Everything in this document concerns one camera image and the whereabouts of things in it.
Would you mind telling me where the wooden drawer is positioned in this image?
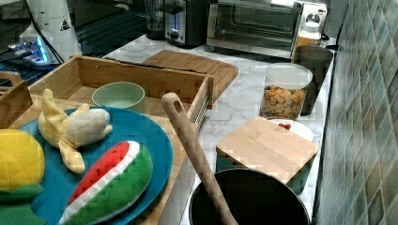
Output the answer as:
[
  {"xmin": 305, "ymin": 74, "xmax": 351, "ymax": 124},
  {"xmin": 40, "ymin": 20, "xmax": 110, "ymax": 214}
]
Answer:
[{"xmin": 27, "ymin": 54, "xmax": 215, "ymax": 125}]

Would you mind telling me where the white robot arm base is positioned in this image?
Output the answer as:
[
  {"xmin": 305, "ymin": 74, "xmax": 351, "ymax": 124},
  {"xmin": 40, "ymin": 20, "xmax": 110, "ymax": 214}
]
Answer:
[{"xmin": 20, "ymin": 0, "xmax": 83, "ymax": 66}]

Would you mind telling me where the wooden cabinet top board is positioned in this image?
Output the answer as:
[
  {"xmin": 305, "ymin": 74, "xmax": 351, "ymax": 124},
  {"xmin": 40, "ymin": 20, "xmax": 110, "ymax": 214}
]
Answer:
[{"xmin": 144, "ymin": 50, "xmax": 238, "ymax": 102}]

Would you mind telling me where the green box wooden lid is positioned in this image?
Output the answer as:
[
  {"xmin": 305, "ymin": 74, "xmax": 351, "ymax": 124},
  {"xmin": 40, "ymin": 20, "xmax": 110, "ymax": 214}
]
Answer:
[{"xmin": 217, "ymin": 116, "xmax": 318, "ymax": 194}]

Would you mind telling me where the blue round plate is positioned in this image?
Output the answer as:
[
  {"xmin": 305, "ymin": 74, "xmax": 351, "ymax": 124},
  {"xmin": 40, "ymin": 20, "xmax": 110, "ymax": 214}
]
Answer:
[{"xmin": 20, "ymin": 107, "xmax": 174, "ymax": 225}]

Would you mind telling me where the light green bowl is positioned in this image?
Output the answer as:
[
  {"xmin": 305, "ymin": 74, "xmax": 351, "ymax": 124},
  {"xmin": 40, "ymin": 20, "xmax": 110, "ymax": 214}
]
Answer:
[{"xmin": 92, "ymin": 82, "xmax": 145, "ymax": 113}]

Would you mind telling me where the black silver toaster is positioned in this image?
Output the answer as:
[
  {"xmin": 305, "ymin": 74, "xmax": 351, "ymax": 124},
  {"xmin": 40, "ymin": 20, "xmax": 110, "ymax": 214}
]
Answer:
[{"xmin": 160, "ymin": 0, "xmax": 210, "ymax": 48}]

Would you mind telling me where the clear cereal jar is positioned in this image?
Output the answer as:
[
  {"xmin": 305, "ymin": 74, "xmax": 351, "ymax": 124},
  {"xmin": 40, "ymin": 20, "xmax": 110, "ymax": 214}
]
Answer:
[{"xmin": 259, "ymin": 63, "xmax": 313, "ymax": 120}]

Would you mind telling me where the dark blender jar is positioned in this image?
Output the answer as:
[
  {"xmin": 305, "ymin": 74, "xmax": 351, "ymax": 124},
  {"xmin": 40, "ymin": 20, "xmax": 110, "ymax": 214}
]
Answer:
[{"xmin": 145, "ymin": 0, "xmax": 164, "ymax": 40}]

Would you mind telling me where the white small plate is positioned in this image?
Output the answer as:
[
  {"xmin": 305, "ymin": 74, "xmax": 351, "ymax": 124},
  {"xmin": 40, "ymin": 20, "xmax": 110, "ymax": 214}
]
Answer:
[{"xmin": 271, "ymin": 118, "xmax": 314, "ymax": 142}]

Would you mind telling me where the black pot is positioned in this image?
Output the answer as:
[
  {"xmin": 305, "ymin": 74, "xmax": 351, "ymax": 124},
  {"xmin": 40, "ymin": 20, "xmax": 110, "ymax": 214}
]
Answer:
[{"xmin": 189, "ymin": 169, "xmax": 311, "ymax": 225}]

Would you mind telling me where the silver toaster oven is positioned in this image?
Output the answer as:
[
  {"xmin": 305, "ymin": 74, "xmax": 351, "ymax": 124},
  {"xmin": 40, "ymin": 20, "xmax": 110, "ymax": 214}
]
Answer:
[{"xmin": 207, "ymin": 0, "xmax": 330, "ymax": 58}]

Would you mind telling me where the plush watermelon slice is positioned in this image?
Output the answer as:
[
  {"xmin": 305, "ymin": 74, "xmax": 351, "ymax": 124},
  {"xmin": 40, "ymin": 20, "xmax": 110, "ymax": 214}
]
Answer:
[{"xmin": 59, "ymin": 141, "xmax": 153, "ymax": 225}]

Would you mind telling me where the dark grey cup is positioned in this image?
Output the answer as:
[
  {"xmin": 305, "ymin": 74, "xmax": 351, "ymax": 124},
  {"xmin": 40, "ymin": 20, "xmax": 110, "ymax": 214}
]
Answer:
[{"xmin": 293, "ymin": 45, "xmax": 333, "ymax": 115}]

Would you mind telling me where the plush peeled banana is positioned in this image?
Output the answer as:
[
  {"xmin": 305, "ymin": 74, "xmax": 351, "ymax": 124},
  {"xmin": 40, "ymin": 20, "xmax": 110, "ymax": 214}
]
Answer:
[{"xmin": 38, "ymin": 89, "xmax": 113, "ymax": 174}]

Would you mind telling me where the white capped spice bottle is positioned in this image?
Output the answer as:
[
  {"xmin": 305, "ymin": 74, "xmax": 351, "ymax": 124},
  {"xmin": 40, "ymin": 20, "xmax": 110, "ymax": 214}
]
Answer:
[{"xmin": 292, "ymin": 22, "xmax": 321, "ymax": 59}]

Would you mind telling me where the plush yellow corn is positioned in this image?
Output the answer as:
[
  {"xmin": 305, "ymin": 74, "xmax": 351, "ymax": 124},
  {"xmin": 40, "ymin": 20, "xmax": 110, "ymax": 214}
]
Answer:
[{"xmin": 0, "ymin": 129, "xmax": 45, "ymax": 191}]

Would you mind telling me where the wooden spoon handle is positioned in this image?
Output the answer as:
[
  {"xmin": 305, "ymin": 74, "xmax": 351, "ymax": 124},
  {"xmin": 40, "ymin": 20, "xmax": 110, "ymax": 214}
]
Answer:
[{"xmin": 161, "ymin": 93, "xmax": 238, "ymax": 225}]

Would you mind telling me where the wooden caddy with handle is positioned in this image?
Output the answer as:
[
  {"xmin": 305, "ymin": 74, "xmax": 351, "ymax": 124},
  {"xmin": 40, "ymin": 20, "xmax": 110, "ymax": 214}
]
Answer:
[{"xmin": 0, "ymin": 71, "xmax": 33, "ymax": 128}]

